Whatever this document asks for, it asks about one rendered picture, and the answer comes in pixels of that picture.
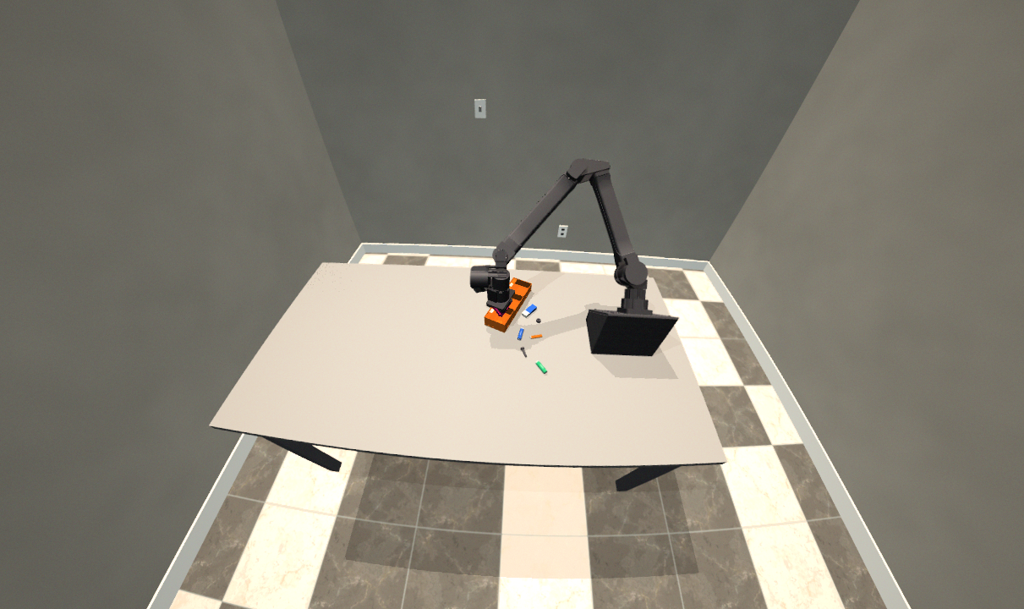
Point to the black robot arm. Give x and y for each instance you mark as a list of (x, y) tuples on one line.
[(633, 273)]

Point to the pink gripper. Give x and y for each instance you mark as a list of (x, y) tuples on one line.
[(504, 300)]

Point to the orange rack of three bins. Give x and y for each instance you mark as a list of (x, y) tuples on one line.
[(522, 290)]

